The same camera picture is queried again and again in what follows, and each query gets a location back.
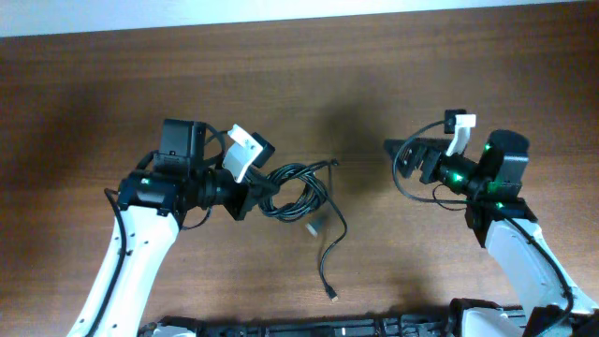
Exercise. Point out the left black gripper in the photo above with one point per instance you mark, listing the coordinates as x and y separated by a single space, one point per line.
250 191

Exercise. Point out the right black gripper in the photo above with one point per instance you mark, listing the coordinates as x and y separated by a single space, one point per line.
433 157

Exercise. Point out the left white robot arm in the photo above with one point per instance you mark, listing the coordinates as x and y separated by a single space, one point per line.
195 166

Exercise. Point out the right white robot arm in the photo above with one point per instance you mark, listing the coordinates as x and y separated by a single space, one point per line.
550 301

